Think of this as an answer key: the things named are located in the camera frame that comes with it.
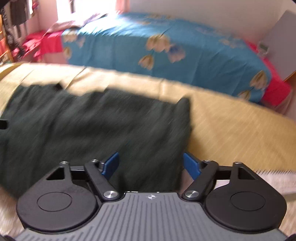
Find dark green knit sweater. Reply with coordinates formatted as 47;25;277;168
1;84;191;198

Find small white digital clock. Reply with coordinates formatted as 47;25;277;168
257;41;269;56

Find red folded clothes pile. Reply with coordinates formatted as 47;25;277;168
11;31;45;63

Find patterned beige bed sheet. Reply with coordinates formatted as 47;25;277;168
1;63;295;235

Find hanging dark clothes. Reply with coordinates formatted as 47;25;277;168
1;0;39;58

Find blue floral quilt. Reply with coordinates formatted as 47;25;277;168
62;13;272;103

